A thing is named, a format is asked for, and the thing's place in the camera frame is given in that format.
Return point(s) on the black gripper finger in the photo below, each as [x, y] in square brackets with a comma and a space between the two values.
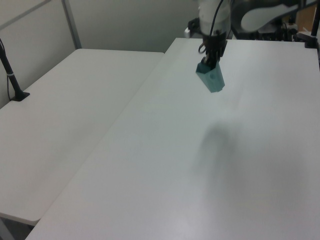
[214, 62]
[204, 60]

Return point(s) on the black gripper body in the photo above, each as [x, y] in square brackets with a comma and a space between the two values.
[215, 45]

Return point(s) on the teal plastic block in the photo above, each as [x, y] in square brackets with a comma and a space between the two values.
[212, 80]

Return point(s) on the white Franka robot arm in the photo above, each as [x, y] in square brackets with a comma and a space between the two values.
[225, 22]

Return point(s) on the small white box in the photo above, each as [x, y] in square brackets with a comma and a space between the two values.
[187, 32]

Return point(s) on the dark electronic equipment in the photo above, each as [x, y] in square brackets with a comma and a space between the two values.
[275, 28]

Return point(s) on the brown cardboard box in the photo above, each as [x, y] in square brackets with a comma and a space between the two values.
[306, 17]

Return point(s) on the plain black stand pole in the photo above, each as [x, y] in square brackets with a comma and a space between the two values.
[315, 27]

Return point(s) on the white side table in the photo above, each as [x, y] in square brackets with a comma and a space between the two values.
[62, 125]

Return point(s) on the black pole with white band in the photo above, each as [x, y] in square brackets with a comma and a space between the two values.
[11, 77]

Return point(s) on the black bracket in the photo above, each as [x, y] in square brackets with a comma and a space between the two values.
[194, 24]

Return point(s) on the grey metal partition post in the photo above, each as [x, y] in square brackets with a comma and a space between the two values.
[72, 25]

